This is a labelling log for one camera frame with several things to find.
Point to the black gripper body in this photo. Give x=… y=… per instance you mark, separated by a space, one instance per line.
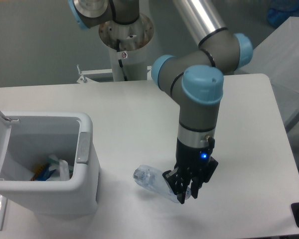
x=194 y=162

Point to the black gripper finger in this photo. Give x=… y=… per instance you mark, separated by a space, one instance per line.
x=196 y=184
x=177 y=184

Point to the clear plastic water bottle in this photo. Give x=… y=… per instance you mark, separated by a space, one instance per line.
x=152 y=179

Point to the clear plastic wrapper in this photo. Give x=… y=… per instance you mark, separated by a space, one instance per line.
x=63 y=170

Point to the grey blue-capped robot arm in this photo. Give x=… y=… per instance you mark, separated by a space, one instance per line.
x=194 y=82

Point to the white plastic trash can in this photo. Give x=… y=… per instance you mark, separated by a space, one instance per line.
x=26 y=141

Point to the grey covered side table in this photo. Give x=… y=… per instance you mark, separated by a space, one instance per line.
x=278 y=58

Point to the blue yellow snack package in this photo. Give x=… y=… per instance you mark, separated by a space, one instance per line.
x=43 y=172

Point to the blue plastic bag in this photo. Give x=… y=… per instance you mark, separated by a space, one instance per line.
x=280 y=10

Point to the white pedestal base bracket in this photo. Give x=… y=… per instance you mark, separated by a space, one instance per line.
x=89 y=76

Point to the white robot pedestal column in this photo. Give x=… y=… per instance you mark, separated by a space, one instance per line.
x=127 y=46

